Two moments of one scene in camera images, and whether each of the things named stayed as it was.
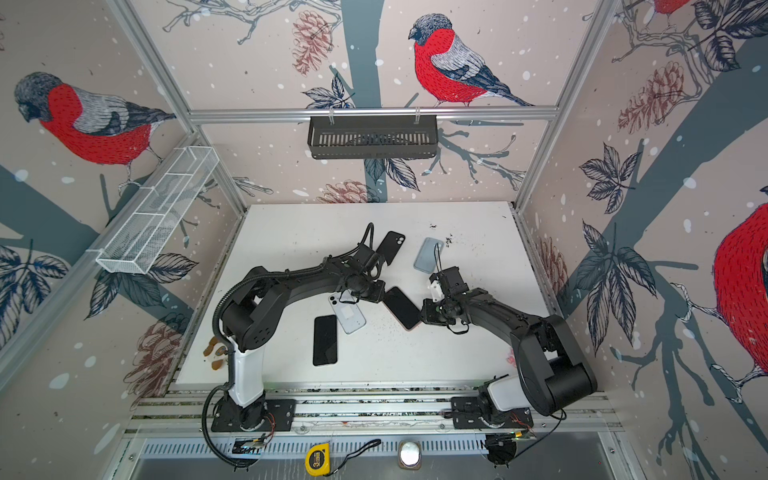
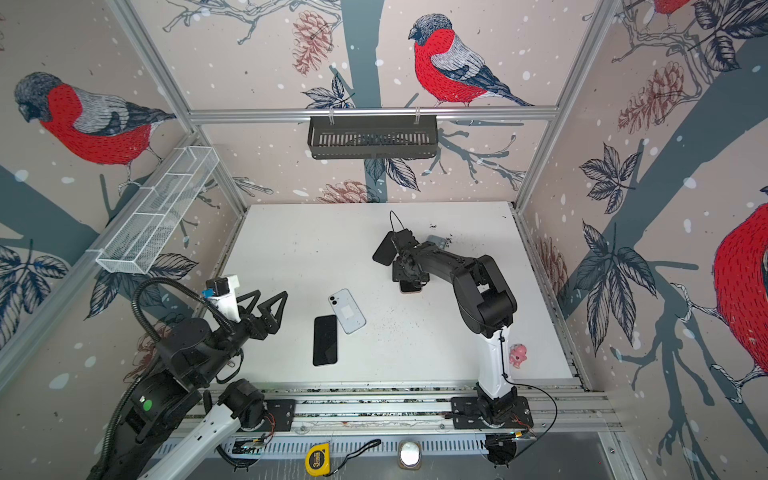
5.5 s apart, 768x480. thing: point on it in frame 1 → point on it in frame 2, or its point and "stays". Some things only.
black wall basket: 373,137 stays
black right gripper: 429,313 → 400,269
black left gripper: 379,292 → 270,322
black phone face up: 325,349 stays
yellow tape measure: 318,459 stays
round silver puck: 410,455 stays
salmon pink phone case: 406,328 → 410,286
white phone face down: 347,310 stays
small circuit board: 247,447 stays
